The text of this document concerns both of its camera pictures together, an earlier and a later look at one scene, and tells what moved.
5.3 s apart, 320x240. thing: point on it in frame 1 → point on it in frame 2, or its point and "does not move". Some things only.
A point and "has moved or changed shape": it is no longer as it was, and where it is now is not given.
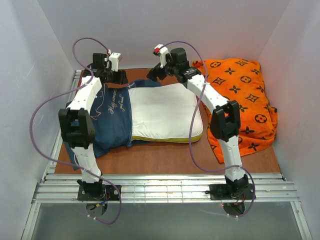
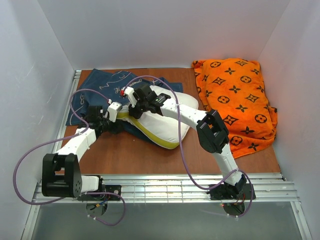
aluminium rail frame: (269, 189) does not move
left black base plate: (99, 192) does not move
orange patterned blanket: (240, 79) does not move
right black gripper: (157, 72) → (135, 110)
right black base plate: (239, 191) does not move
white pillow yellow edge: (165, 114) has moved or changed shape
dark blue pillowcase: (111, 113) has moved or changed shape
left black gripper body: (119, 76) → (113, 125)
